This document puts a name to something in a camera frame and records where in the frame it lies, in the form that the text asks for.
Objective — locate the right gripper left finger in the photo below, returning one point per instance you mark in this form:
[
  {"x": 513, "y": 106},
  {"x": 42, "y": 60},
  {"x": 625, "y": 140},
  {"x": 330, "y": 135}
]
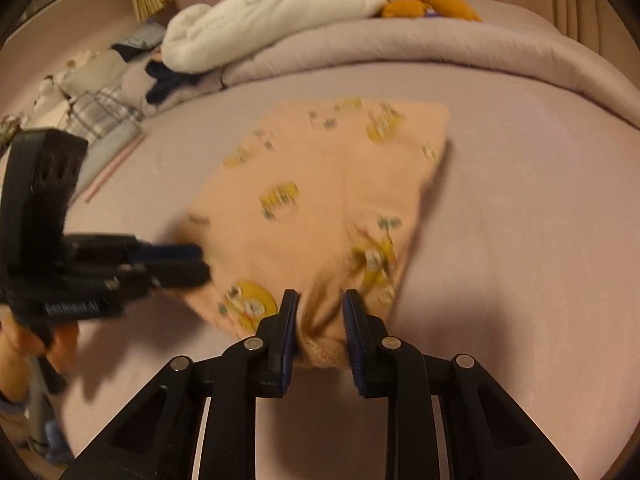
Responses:
[{"x": 198, "y": 416}]

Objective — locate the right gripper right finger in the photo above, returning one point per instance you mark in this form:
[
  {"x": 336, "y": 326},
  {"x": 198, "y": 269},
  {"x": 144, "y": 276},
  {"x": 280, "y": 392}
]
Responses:
[{"x": 446, "y": 419}]

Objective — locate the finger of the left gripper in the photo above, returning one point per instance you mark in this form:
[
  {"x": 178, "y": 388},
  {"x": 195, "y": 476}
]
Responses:
[
  {"x": 124, "y": 248},
  {"x": 123, "y": 282}
]

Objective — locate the orange cartoon print pajama pants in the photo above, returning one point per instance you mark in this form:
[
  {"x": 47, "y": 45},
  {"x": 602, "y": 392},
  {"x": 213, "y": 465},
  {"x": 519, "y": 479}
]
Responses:
[{"x": 319, "y": 197}]

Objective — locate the person's left hand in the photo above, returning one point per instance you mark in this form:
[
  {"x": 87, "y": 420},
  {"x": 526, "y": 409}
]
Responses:
[{"x": 19, "y": 344}]

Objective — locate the folded pink garment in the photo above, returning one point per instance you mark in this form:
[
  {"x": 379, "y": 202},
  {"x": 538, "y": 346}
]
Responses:
[{"x": 114, "y": 165}]

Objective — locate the folded grey garment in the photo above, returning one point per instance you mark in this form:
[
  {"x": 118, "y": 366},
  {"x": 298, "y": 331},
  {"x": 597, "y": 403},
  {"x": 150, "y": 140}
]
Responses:
[{"x": 101, "y": 152}]

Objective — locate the plaid pillow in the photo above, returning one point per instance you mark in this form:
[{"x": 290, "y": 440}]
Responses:
[{"x": 98, "y": 113}]

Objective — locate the patterned fabric bundle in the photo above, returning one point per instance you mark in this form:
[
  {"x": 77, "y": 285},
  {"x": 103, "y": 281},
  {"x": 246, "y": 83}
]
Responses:
[{"x": 10, "y": 125}]

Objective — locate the dark navy garment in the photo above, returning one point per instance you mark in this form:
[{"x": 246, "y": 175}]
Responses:
[{"x": 166, "y": 81}]

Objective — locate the grey pillow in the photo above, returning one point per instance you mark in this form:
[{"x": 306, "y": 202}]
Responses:
[{"x": 102, "y": 70}]

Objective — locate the striped blue pillow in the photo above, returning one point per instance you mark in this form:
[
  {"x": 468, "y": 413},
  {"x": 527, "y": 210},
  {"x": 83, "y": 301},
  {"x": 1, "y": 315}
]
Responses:
[{"x": 145, "y": 38}]

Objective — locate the white goose plush toy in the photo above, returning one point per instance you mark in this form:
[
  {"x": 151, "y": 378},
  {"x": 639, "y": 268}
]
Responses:
[{"x": 201, "y": 38}]

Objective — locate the mauve rolled duvet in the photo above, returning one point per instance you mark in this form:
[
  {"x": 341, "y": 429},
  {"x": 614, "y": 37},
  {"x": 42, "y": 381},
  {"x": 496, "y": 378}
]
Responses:
[{"x": 509, "y": 40}]

